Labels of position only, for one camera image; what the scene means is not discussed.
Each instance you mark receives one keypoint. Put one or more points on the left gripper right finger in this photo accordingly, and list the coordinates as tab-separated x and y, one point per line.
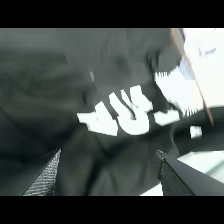
183	180

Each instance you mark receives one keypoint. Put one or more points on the black T-shirt with white print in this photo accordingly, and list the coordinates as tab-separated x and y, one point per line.
50	100

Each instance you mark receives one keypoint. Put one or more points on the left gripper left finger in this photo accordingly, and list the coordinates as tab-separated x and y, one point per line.
43	178

